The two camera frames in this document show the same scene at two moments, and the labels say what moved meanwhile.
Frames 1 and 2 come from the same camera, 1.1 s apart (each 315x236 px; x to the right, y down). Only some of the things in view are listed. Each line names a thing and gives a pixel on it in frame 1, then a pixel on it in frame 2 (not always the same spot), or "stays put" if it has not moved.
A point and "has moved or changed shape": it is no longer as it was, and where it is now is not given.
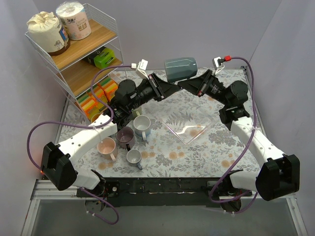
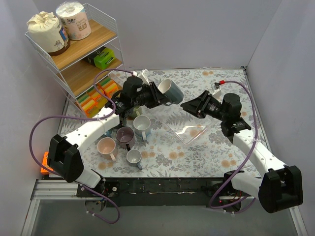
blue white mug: x=142 y=125 stays put
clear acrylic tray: x=189 y=119 stays put
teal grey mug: x=179 y=69 to x=168 y=88
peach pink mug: x=107 y=149 stays put
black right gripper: x=205 y=83 to x=202 y=105
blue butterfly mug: x=94 y=117 has moved or changed shape
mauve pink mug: x=124 y=135 stays put
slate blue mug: x=133 y=157 stays put
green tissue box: x=101 y=58 stays put
